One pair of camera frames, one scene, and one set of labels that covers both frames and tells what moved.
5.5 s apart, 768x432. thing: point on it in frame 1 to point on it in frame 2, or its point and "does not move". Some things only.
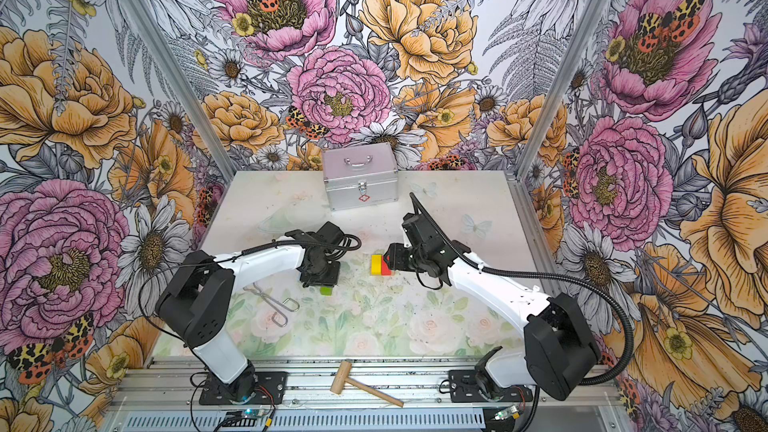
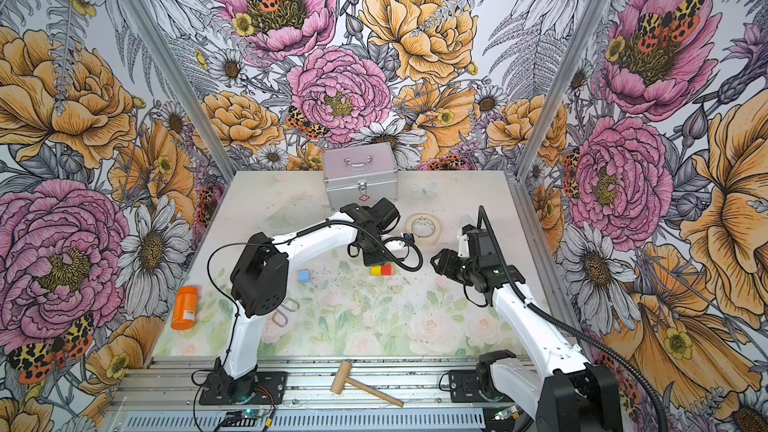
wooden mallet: (341, 379) does not move
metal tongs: (278, 316) does not move
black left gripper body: (323, 274) to (372, 251)
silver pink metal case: (360, 176) does not move
